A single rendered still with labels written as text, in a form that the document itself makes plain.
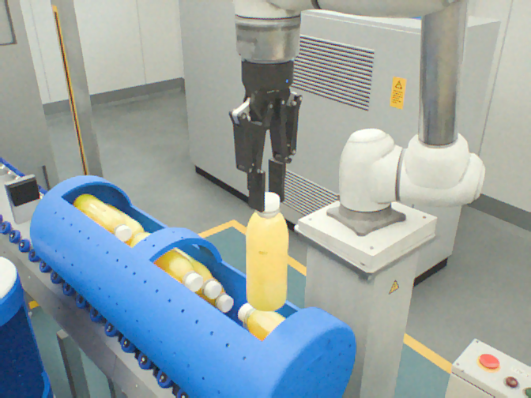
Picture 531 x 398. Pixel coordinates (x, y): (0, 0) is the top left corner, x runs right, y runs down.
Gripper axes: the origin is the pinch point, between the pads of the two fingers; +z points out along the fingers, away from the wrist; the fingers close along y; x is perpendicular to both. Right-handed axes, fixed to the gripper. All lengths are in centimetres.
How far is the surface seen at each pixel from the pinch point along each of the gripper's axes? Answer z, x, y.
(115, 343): 55, -41, 11
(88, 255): 30, -46, 12
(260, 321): 33.6, -4.6, -3.1
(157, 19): 61, -478, -303
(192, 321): 28.1, -9.5, 9.9
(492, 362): 36, 32, -28
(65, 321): 62, -66, 14
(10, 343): 78, -87, 24
